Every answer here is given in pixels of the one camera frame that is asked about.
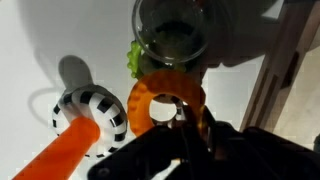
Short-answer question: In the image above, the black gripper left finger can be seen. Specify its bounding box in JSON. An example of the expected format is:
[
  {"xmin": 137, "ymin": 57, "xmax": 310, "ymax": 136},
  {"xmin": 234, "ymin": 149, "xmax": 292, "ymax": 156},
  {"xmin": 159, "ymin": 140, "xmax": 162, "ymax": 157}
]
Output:
[{"xmin": 87, "ymin": 126, "xmax": 183, "ymax": 180}]

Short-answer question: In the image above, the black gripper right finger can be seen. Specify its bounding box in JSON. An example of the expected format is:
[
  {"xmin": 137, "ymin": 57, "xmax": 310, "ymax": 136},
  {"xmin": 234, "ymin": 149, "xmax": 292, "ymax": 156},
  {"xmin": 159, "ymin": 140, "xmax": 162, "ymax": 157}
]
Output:
[{"xmin": 201, "ymin": 106, "xmax": 240, "ymax": 160}]

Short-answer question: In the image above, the orange bumpy ring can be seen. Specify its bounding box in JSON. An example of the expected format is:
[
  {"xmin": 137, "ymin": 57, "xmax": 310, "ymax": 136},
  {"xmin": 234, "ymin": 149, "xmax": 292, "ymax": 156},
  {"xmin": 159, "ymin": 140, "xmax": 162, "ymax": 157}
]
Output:
[{"xmin": 126, "ymin": 68, "xmax": 207, "ymax": 138}]

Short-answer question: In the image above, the wooden tray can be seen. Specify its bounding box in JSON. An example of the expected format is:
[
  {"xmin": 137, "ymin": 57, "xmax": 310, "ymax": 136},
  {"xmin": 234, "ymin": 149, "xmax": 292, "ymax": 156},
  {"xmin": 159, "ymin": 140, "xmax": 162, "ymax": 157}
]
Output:
[{"xmin": 239, "ymin": 0, "xmax": 320, "ymax": 151}]

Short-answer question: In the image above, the large black white striped ring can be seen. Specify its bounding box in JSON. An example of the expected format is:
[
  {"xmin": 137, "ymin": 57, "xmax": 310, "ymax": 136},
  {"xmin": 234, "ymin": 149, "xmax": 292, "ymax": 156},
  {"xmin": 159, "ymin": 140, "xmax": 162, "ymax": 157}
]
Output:
[{"xmin": 51, "ymin": 84, "xmax": 129, "ymax": 158}]

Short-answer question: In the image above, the orange stacking post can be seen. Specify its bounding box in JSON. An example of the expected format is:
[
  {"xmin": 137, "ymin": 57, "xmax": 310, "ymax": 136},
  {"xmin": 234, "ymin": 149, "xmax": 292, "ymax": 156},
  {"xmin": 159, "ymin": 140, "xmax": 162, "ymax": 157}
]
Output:
[{"xmin": 13, "ymin": 117, "xmax": 100, "ymax": 180}]

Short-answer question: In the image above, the green bumpy ring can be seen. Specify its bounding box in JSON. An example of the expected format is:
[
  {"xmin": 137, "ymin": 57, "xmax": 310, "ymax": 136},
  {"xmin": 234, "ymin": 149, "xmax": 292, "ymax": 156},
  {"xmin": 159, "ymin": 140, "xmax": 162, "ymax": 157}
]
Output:
[{"xmin": 126, "ymin": 39, "xmax": 188, "ymax": 80}]

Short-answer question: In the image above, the clear ring with beads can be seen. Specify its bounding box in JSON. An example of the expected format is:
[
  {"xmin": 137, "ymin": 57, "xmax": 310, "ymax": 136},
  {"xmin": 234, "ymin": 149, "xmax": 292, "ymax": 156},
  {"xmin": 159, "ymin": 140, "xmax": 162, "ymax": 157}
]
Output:
[{"xmin": 131, "ymin": 0, "xmax": 211, "ymax": 65}]

